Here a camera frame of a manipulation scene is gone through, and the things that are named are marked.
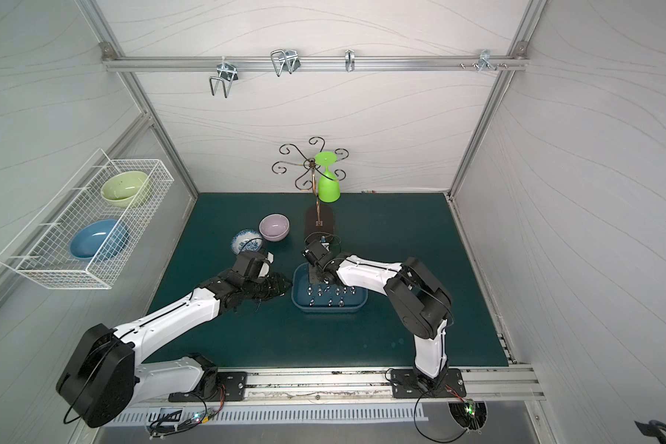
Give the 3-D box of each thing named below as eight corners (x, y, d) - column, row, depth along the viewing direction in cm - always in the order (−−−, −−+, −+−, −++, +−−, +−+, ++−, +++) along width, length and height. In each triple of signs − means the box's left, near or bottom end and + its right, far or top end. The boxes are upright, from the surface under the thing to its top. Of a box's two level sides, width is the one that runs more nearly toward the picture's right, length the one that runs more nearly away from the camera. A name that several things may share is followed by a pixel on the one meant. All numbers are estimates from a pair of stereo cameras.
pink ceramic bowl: (259, 245, 105) (256, 236, 101) (265, 222, 112) (262, 213, 108) (288, 245, 105) (286, 236, 101) (292, 222, 112) (290, 213, 108)
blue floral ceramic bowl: (231, 253, 101) (229, 248, 98) (237, 234, 107) (235, 228, 104) (259, 253, 101) (257, 248, 98) (264, 234, 107) (262, 228, 104)
